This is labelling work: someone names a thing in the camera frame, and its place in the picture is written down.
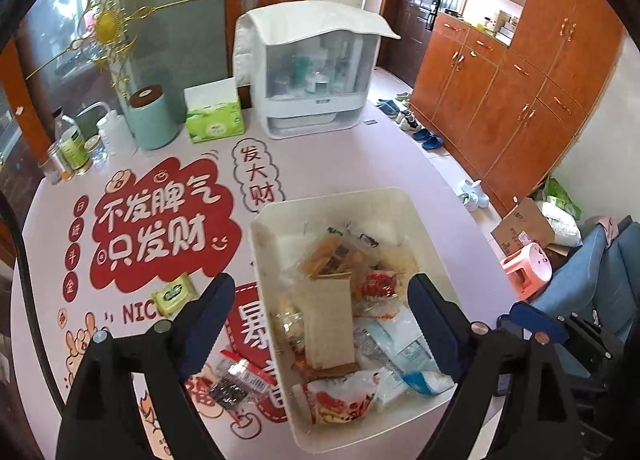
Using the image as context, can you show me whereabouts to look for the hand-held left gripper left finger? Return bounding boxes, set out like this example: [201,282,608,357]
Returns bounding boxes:
[55,273,237,460]

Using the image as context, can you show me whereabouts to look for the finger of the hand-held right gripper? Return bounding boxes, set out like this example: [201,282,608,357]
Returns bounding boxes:
[564,344,622,422]
[510,301,627,367]

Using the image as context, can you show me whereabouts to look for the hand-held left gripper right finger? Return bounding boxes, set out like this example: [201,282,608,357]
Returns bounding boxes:
[406,273,597,460]

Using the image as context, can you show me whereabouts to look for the pile of binned snacks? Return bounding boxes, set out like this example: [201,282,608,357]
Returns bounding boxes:
[270,222,456,427]

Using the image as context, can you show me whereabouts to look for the white plastic bin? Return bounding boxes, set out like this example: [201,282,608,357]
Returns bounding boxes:
[249,186,462,456]

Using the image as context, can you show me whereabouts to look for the white red snack bag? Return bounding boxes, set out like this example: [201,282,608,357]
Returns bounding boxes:
[294,369,387,427]

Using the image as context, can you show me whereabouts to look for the green small packet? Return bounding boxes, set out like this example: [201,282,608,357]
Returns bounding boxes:
[150,272,197,318]

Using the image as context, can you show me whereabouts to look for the pink plastic stool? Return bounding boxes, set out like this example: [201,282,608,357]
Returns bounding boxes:
[500,241,553,301]

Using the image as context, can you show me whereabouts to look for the clear packet dark snack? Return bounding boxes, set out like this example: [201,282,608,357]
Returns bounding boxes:
[207,350,282,415]

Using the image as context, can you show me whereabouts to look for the cardboard box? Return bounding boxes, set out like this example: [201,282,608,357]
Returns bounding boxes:
[490,197,571,257]

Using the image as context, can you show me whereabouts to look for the white stuffed bag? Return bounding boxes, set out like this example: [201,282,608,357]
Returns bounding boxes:
[539,201,585,248]

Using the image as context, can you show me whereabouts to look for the pink cloth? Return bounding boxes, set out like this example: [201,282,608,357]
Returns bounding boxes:
[594,216,621,243]

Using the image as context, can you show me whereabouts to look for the green plastic bag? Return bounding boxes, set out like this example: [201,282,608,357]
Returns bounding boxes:
[542,177,583,221]

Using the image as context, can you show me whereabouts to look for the green tissue box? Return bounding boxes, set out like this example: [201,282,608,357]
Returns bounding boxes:
[183,77,247,145]

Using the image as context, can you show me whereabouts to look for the small lidded jar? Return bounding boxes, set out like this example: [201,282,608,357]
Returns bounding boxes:
[84,136,108,165]

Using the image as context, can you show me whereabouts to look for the white plastic bottle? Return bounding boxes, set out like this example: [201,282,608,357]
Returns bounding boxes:
[96,110,135,157]

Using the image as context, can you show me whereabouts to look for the mint canister brown lid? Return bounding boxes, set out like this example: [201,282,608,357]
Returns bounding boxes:
[127,86,180,151]

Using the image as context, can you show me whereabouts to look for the row of shoes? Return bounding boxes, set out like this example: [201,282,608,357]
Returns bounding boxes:
[375,91,445,151]

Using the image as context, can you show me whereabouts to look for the small jars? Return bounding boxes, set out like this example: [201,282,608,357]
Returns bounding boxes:
[42,146,68,185]

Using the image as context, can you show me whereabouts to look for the green label glass bottle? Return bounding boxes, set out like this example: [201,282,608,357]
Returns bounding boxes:
[52,107,92,175]

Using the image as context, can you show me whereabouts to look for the white cup storage cabinet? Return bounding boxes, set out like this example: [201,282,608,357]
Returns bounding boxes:
[232,0,402,141]

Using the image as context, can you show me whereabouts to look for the gold flower ornament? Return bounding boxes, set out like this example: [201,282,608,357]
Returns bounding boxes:
[25,0,227,101]

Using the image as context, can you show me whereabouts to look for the dark brown door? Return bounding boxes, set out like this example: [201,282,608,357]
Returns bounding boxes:
[381,0,459,91]

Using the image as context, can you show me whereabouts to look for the black cable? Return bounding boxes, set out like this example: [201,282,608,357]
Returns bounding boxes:
[0,190,76,441]

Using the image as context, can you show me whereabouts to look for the wooden wall cabinet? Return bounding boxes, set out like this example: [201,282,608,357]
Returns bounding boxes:
[410,0,627,207]

